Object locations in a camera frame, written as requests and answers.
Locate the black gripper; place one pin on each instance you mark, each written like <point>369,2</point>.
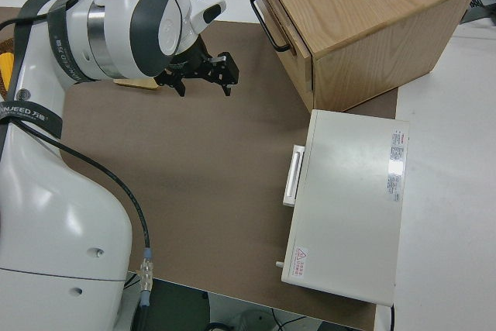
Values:
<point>201,67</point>

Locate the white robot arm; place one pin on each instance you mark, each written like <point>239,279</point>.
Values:
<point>38,211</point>

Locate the wooden mug tree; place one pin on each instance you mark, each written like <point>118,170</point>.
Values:
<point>135,83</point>

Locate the brown table mat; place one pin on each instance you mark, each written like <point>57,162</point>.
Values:
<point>193,172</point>

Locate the light wooden cabinet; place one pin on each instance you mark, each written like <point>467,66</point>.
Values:
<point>368,5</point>

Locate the white toaster oven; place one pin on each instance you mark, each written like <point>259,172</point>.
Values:
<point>348,211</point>

